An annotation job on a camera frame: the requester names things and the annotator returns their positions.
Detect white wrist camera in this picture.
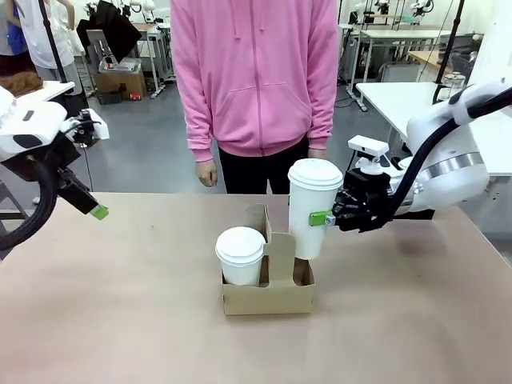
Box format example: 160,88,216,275
346,134,390,177
63,107,110,146

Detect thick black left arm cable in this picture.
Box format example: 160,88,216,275
0,158,59,251

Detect brown cardboard cup carrier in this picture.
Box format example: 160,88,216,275
222,203,316,316

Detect bystander in blue top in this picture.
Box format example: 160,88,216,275
0,0,31,58

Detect bystander in white shirt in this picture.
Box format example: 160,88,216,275
15,0,86,83

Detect pink zip hoodie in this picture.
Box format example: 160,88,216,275
170,0,339,163

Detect person's right forearm pink sleeve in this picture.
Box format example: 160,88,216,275
180,75,219,163

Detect black stand pole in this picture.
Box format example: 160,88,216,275
437,0,467,87
38,0,68,86

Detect metal legged desk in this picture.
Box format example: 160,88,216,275
131,22,178,99

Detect brown cardboard box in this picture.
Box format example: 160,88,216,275
95,63,148,106

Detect clear glass jar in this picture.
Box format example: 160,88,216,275
442,71,467,102

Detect white framed lab table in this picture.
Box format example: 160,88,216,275
338,22,455,95

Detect person's right hand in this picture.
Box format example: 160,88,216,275
194,159,219,188

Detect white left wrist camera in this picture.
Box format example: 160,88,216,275
63,107,110,146

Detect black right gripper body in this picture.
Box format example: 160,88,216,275
343,167,396,234

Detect person's left forearm pink sleeve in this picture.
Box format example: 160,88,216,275
306,75,338,151

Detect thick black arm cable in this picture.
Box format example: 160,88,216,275
382,90,512,227
0,158,59,251

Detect brown fuzzy object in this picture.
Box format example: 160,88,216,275
0,71,44,97

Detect black trousers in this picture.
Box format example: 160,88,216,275
218,138,311,196

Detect black hanging cloth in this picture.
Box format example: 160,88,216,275
75,0,143,66

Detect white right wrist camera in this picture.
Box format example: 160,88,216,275
346,134,390,177

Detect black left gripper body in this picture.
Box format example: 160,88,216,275
39,131,83,177

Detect large white table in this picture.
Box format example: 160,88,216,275
354,81,512,178

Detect grey cabinet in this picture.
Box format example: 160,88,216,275
378,62,423,85

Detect grey tray with red item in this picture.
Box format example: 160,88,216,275
98,54,142,75

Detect white plastic cup lid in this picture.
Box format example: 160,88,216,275
287,158,345,191
214,226,266,263

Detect wooden top table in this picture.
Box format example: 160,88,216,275
406,49,454,66

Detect tall white paper cup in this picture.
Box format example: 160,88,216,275
288,175,343,260

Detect small white side table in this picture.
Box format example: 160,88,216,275
14,79,77,106

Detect short white paper cup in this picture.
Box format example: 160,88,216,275
216,250,265,287

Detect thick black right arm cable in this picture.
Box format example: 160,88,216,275
382,90,512,227

